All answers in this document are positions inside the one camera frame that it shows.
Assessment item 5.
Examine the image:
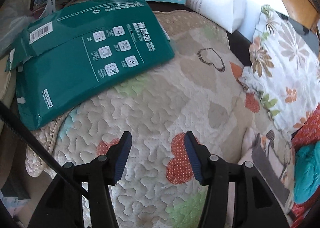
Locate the white floral pillow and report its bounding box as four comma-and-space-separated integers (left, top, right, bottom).
239, 5, 319, 135

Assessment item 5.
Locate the green flat package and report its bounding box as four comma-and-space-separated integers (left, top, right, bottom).
6, 0, 174, 130

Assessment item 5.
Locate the red floral fabric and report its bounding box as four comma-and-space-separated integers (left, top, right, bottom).
291, 108, 319, 227

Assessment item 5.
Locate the teal folded garment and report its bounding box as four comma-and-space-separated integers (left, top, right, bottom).
294, 141, 319, 204

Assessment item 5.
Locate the quilted heart pattern bedspread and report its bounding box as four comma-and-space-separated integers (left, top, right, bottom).
24, 8, 298, 228

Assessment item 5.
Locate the pale pink printed garment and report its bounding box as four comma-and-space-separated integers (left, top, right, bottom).
239, 128, 295, 214

